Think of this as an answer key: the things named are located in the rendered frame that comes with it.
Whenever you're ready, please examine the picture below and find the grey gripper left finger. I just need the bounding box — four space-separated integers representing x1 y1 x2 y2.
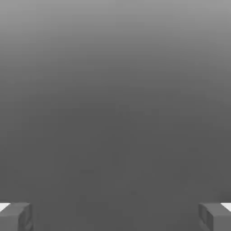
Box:
0 202 34 231

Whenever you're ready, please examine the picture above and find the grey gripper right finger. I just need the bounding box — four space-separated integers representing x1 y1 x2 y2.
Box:
198 202 231 231

